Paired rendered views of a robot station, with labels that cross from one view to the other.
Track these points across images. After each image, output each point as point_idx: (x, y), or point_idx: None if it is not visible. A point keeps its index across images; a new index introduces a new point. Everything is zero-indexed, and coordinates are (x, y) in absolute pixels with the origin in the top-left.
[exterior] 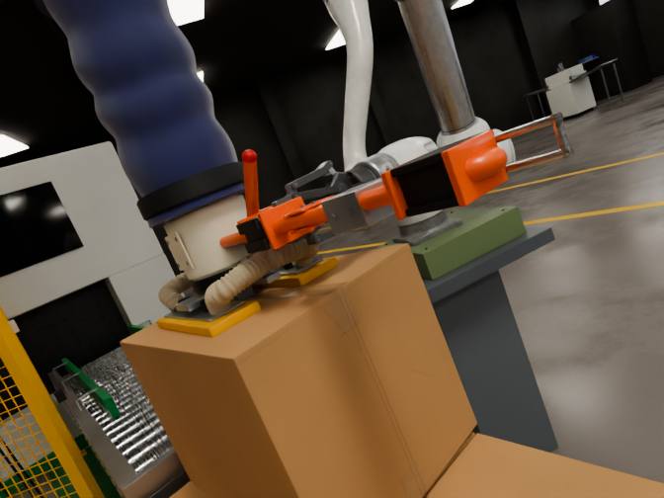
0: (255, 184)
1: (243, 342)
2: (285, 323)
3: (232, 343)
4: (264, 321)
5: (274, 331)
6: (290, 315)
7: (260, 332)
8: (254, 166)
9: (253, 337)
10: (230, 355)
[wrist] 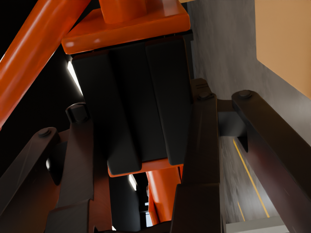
0: (27, 88)
1: (265, 38)
2: (287, 81)
3: (264, 13)
4: (290, 11)
5: (279, 76)
6: (298, 74)
7: (276, 47)
8: (5, 121)
9: (270, 46)
10: (257, 48)
